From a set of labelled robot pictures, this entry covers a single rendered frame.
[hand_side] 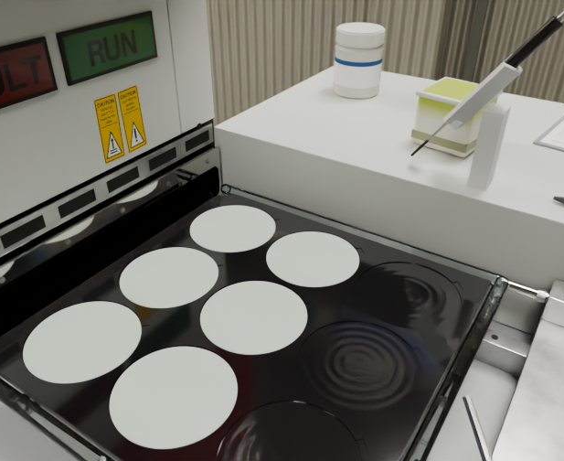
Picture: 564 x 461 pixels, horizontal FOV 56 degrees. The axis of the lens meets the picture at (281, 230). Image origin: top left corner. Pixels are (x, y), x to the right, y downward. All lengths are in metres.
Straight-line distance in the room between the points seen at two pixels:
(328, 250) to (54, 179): 0.29
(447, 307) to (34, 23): 0.45
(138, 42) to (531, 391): 0.50
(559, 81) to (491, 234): 2.09
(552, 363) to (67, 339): 0.43
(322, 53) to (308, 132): 2.12
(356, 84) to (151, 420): 0.56
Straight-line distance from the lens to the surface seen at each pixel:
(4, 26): 0.52
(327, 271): 0.56
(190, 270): 0.56
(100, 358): 0.49
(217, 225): 0.63
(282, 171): 0.68
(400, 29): 2.49
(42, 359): 0.51
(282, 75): 2.93
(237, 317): 0.50
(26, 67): 0.53
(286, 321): 0.50
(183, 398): 0.44
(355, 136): 0.69
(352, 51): 0.80
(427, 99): 0.66
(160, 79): 0.64
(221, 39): 3.05
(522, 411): 0.49
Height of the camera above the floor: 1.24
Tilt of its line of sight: 33 degrees down
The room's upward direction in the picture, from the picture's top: straight up
